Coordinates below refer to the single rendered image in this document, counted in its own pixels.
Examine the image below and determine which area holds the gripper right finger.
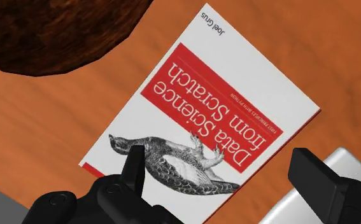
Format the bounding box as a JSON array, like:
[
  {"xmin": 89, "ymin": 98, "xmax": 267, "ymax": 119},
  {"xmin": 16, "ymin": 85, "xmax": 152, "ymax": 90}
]
[{"xmin": 287, "ymin": 147, "xmax": 361, "ymax": 224}]

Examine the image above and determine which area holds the silver flat device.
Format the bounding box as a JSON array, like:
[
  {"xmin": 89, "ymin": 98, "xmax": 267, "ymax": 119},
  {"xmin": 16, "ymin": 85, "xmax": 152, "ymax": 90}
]
[{"xmin": 258, "ymin": 146, "xmax": 361, "ymax": 224}]

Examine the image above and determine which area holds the white and red book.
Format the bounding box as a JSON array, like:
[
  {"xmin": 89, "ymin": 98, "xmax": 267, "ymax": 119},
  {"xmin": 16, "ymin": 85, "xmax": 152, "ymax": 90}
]
[{"xmin": 78, "ymin": 3, "xmax": 322, "ymax": 224}]

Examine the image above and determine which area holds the dark brown round object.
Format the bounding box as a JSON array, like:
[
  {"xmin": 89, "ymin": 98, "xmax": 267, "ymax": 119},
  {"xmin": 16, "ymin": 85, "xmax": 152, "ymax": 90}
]
[{"xmin": 0, "ymin": 0, "xmax": 155, "ymax": 78}]

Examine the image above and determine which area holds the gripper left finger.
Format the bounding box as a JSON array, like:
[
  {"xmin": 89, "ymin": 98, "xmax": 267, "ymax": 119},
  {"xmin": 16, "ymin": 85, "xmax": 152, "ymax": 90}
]
[{"xmin": 21, "ymin": 144, "xmax": 184, "ymax": 224}]

